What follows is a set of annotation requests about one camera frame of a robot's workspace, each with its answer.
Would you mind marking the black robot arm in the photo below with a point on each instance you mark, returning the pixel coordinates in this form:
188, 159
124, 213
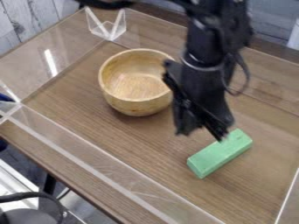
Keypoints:
218, 31

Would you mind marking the light wooden bowl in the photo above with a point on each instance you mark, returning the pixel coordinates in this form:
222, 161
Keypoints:
130, 82

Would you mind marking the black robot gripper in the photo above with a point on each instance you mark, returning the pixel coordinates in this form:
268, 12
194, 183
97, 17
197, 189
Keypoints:
198, 105

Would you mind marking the green rectangular block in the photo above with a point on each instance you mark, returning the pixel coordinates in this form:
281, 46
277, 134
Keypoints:
206, 160

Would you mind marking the clear acrylic tray enclosure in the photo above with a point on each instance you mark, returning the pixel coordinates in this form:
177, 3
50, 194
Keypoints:
124, 162

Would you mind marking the black table leg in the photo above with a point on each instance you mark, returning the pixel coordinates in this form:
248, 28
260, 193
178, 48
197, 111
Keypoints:
49, 184

